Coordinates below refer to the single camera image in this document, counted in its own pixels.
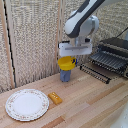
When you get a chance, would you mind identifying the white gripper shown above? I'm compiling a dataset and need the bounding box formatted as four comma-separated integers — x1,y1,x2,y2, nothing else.
58,37,93,67

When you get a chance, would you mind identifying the white floral rim plate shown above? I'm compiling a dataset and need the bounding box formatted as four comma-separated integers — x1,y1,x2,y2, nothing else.
4,88,50,122

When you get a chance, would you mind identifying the blue cup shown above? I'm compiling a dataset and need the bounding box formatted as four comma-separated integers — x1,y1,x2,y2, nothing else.
59,68,72,83

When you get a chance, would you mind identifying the orange rectangular block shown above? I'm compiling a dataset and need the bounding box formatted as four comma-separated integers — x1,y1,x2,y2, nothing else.
47,91,63,105

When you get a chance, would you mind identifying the woven folding screen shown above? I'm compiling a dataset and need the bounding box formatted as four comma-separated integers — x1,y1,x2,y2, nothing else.
0,0,128,94

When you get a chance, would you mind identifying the black wire dish rack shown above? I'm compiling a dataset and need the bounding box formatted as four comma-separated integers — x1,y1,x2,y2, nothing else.
79,37,128,85

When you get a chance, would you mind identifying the black cable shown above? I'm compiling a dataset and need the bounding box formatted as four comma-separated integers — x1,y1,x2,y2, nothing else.
116,27,128,39

